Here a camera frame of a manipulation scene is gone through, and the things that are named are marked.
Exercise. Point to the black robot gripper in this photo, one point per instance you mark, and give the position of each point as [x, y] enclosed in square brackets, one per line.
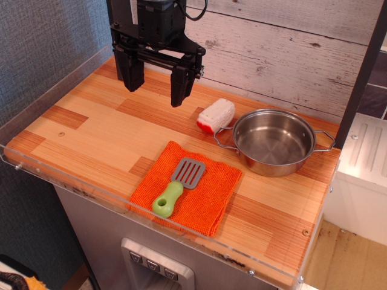
[162, 42]

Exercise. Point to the green handled grey spatula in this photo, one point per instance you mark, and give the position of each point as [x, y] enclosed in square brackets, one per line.
[186, 175]

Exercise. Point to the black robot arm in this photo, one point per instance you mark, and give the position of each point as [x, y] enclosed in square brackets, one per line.
[153, 32]

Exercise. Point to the white and red toy sushi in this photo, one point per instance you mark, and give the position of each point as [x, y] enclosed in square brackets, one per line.
[219, 114]

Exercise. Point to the stainless steel pot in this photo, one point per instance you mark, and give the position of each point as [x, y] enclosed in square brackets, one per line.
[271, 142]

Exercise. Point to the grey toy fridge cabinet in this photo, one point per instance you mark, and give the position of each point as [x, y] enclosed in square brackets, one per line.
[100, 231]

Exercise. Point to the silver dispenser button panel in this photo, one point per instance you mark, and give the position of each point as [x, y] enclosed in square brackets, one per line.
[148, 269]

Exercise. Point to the white toy cabinet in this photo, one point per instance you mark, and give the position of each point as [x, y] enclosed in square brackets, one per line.
[357, 198]

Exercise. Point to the clear acrylic table guard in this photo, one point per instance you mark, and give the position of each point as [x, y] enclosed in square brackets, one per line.
[99, 141]

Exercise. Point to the yellow and black object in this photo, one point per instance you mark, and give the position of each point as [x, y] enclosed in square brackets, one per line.
[16, 281]

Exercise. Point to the dark vertical post left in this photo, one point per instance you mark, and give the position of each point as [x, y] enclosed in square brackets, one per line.
[123, 31]

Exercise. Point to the dark vertical post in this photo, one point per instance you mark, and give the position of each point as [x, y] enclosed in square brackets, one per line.
[368, 63]
[123, 31]

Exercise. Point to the dark vertical post right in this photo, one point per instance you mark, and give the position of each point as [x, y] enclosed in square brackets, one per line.
[368, 63]

